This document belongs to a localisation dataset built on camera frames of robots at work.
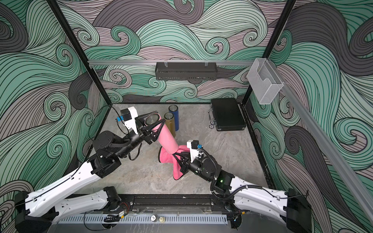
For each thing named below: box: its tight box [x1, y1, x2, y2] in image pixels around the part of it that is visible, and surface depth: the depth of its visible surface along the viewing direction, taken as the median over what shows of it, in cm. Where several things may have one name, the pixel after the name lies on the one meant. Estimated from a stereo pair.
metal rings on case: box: [207, 104, 217, 130], surface depth 112 cm
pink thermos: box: [144, 113, 179, 155], surface depth 55 cm
